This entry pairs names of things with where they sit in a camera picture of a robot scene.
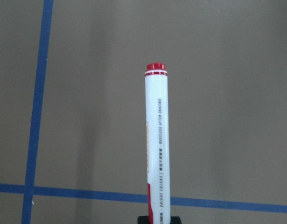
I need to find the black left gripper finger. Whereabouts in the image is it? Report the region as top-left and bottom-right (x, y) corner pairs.
(137, 216), (182, 224)

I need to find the red and white marker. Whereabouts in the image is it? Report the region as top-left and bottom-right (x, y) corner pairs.
(145, 63), (171, 224)

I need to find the brown paper table mat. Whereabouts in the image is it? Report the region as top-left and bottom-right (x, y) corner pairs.
(0, 0), (287, 224)

